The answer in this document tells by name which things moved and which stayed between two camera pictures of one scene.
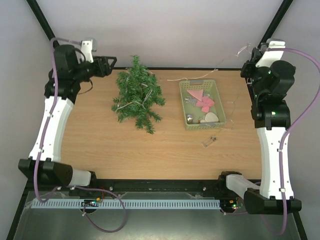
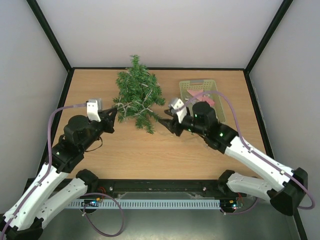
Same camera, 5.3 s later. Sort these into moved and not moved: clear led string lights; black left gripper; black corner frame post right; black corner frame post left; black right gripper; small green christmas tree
Moved: clear led string lights; black left gripper; black right gripper
Not moved: small green christmas tree; black corner frame post right; black corner frame post left
